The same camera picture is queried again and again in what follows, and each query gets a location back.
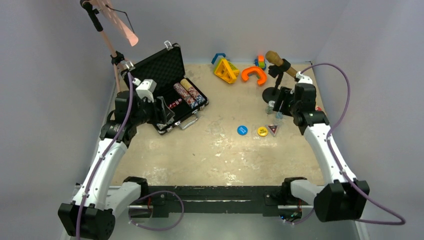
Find yellow big blind button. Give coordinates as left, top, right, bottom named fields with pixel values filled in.
left=257, top=126, right=269, bottom=137

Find orange curved toy track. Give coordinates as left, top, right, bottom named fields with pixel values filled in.
left=241, top=66, right=268, bottom=86

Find yellow triangular toy block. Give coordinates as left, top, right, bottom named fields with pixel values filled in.
left=213, top=58, right=240, bottom=84

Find blue orange toy blocks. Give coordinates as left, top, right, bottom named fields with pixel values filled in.
left=254, top=55, right=267, bottom=70

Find yellow red blue chip row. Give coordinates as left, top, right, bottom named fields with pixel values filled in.
left=180, top=78, right=206, bottom=104

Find pink tripod stand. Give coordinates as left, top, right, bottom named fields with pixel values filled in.
left=79, top=0, right=139, bottom=93

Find black poker chip case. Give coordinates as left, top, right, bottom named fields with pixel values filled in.
left=129, top=40, right=209, bottom=135

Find purple red blue chip row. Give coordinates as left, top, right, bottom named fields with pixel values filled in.
left=173, top=83, right=199, bottom=109

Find blue angled toy piece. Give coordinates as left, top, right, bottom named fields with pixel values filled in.
left=211, top=52, right=226, bottom=65

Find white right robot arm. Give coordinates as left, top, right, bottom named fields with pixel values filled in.
left=274, top=83, right=370, bottom=222

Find green 20 chip stack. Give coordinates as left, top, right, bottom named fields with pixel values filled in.
left=265, top=100, right=275, bottom=115

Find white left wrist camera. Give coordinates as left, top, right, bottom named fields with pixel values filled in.
left=132, top=78, right=157, bottom=103

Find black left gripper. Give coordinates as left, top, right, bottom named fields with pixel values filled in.
left=130, top=95, right=174, bottom=127

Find brown wooden microphone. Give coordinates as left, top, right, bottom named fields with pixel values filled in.
left=265, top=50, right=297, bottom=78

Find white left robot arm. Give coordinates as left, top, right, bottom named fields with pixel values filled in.
left=57, top=90, right=172, bottom=240

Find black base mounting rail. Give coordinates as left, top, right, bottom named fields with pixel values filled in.
left=72, top=183, right=332, bottom=220

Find red dice row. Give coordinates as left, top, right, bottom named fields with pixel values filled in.
left=168, top=98, right=183, bottom=110

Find blue small blind button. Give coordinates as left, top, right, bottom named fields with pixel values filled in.
left=237, top=125, right=249, bottom=136

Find red triangular button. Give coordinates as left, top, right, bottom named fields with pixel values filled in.
left=266, top=124, right=279, bottom=137

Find light blue 10 chip stack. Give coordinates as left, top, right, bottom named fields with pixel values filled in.
left=275, top=112, right=284, bottom=120

